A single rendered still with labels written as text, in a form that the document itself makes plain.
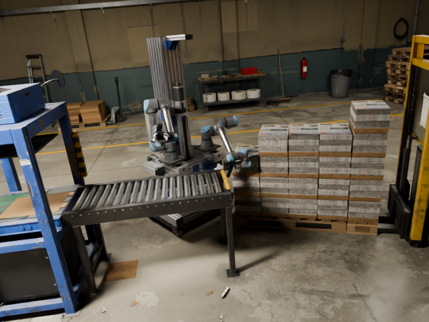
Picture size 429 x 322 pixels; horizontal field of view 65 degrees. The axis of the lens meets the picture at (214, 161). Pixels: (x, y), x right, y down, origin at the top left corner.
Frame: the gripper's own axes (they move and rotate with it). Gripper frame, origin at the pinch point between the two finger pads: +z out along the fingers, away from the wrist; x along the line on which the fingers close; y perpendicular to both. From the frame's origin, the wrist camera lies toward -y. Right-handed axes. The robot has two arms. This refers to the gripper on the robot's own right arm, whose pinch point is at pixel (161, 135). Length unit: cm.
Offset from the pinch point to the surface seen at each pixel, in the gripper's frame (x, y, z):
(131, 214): 28, 55, 32
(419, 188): -213, 32, 73
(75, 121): 134, 122, -624
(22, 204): 116, 60, -12
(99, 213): 53, 54, 28
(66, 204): 79, 55, 7
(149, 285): 15, 127, 31
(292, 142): -126, 9, 0
